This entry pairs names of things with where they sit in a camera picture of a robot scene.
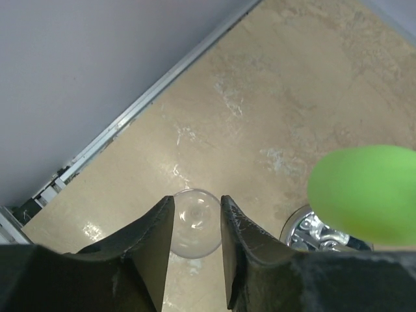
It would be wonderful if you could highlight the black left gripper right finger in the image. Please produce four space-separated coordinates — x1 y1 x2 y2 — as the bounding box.
220 195 415 311

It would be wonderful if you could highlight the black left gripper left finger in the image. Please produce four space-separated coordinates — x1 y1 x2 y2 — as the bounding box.
1 196 174 311

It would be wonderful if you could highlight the green plastic goblet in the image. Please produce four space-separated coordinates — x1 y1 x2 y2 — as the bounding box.
307 145 415 246

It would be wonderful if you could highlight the clear wine glass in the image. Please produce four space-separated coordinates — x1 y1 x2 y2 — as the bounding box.
170 188 222 259

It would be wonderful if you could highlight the silver wire wine glass rack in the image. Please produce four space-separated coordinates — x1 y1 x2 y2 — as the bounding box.
279 205 374 252

